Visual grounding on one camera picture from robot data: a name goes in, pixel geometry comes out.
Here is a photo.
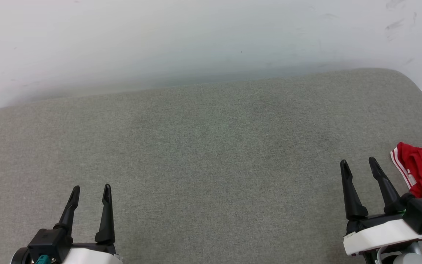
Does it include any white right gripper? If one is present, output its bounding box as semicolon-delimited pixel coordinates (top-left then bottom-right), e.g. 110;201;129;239
340;157;422;256

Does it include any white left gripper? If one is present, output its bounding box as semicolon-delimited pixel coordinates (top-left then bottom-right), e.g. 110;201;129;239
53;184;124;264

